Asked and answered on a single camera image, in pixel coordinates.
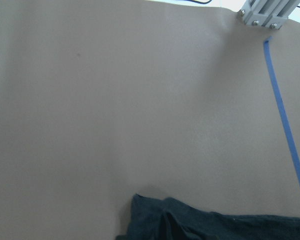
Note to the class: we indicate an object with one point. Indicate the black graphic t-shirt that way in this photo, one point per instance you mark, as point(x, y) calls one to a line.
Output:
point(171, 219)

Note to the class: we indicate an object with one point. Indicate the brown table mat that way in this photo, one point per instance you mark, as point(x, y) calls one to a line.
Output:
point(104, 99)

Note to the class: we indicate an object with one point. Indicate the aluminium frame post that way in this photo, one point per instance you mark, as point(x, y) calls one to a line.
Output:
point(271, 14)

